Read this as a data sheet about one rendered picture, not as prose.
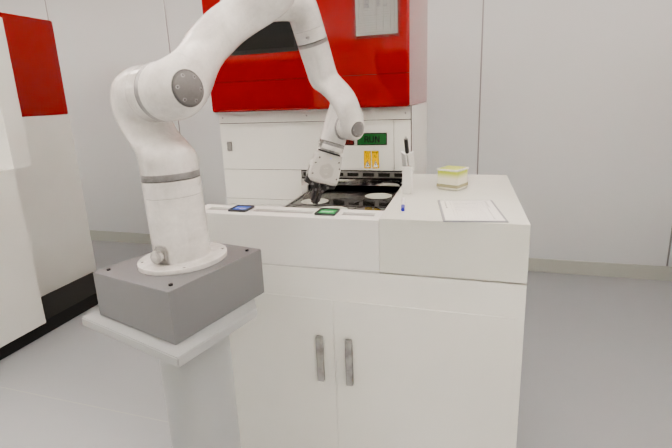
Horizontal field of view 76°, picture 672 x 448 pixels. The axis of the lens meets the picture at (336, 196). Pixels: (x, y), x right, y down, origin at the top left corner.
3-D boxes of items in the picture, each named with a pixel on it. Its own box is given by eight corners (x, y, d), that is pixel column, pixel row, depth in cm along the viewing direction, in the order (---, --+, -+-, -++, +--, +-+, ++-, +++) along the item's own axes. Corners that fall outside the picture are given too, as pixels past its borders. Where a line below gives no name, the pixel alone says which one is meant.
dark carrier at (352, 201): (313, 191, 174) (313, 190, 174) (398, 193, 164) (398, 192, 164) (278, 214, 142) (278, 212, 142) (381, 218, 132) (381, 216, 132)
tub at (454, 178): (447, 185, 143) (447, 164, 141) (468, 187, 138) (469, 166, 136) (435, 189, 137) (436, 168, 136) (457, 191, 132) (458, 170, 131)
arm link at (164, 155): (161, 184, 84) (141, 57, 79) (115, 180, 95) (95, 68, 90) (212, 174, 93) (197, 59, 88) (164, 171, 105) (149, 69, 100)
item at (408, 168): (403, 190, 138) (403, 148, 135) (415, 190, 137) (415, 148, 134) (400, 194, 132) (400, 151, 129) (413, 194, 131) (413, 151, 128)
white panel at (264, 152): (230, 202, 194) (221, 112, 185) (411, 208, 171) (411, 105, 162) (226, 203, 191) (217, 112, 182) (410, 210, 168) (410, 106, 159)
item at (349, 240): (212, 247, 135) (207, 203, 132) (386, 259, 119) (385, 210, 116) (194, 257, 126) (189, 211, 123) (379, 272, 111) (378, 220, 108)
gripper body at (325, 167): (318, 145, 133) (308, 180, 134) (348, 154, 137) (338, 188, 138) (312, 143, 140) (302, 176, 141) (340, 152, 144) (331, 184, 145)
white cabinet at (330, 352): (280, 371, 205) (267, 205, 186) (495, 405, 178) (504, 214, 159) (203, 487, 145) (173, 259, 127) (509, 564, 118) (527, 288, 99)
